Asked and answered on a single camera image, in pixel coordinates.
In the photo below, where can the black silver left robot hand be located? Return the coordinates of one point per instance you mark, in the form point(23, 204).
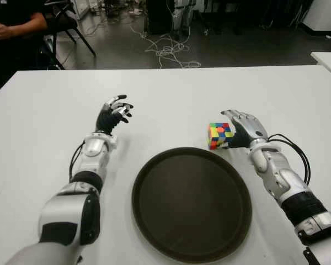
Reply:
point(107, 121)

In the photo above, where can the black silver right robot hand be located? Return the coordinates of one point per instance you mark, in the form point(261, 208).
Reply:
point(251, 127)

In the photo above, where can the multicoloured Rubik's cube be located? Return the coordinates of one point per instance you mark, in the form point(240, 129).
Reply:
point(218, 135)

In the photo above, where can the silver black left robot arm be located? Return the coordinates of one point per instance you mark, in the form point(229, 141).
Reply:
point(93, 154)

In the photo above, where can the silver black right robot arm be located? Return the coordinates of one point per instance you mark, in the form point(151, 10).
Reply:
point(287, 179)

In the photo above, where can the dark brown round plate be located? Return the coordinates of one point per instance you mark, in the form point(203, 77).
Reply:
point(191, 207)

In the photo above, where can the white side table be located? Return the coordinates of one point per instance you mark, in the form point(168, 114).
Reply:
point(329, 62)

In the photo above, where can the black folding chair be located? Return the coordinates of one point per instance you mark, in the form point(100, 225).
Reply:
point(63, 22)

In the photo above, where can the black cabinet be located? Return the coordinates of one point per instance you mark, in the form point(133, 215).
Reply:
point(158, 16)

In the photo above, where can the white humanoid robot legs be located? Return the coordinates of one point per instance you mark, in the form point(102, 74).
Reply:
point(178, 16)

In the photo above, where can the seated person in black shirt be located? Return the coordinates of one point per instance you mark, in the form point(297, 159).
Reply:
point(22, 27)

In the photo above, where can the white block with black base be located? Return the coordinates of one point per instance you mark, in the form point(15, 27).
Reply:
point(322, 13)

